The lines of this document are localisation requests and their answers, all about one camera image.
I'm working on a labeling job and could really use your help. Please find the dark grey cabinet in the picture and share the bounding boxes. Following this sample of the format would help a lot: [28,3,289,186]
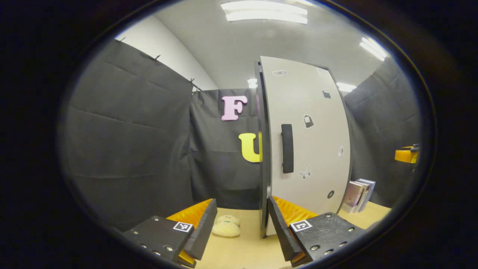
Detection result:
[254,61,353,239]

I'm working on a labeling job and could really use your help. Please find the large ceiling light panel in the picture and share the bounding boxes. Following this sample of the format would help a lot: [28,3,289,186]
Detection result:
[220,0,308,25]

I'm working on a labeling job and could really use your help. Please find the cream plush toy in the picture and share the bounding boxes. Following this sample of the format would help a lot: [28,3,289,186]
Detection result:
[212,214,241,238]

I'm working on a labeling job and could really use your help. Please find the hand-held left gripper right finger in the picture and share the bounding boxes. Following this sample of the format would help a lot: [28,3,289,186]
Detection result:
[267,195,364,266]

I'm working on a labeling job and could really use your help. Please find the black door handle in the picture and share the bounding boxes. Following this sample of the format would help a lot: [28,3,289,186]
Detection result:
[281,124,294,174]

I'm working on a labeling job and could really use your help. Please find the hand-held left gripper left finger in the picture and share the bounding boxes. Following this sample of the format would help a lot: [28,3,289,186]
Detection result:
[123,198,218,268]

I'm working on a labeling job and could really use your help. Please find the blue grey spine book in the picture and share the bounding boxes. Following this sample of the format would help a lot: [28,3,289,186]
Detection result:
[358,178,376,213]

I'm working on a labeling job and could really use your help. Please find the grey cabinet door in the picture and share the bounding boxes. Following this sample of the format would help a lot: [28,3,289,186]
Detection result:
[260,56,351,236]

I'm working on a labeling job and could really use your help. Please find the black backdrop cloth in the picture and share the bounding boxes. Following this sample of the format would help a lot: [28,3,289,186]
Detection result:
[58,39,422,232]

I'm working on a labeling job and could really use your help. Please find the white spine book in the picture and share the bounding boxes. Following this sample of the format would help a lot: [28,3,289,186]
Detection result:
[353,179,370,213]

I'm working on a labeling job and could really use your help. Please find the beige cover book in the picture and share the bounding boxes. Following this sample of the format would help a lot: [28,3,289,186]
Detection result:
[341,181,364,214]

